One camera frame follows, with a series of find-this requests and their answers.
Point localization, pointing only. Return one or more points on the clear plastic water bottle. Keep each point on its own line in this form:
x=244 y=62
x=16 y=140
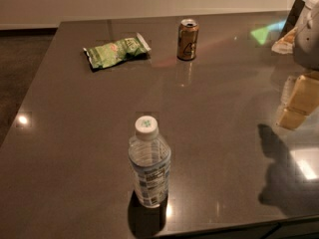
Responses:
x=149 y=157

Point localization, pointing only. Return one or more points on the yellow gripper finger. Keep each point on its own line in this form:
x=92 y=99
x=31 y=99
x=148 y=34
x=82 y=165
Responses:
x=300 y=98

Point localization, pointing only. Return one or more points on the green jalapeno chip bag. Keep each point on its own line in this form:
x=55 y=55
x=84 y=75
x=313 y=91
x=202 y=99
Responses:
x=111 y=54

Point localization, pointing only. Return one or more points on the gold soda can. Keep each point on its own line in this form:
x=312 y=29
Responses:
x=187 y=39

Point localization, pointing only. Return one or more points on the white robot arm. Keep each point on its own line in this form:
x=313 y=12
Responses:
x=302 y=41

